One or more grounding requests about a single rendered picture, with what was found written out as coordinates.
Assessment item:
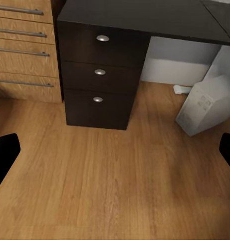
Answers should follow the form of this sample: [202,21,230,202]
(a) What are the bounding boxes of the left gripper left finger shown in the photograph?
[0,133,21,185]

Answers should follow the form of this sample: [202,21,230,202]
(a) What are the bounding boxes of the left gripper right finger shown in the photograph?
[219,133,230,166]

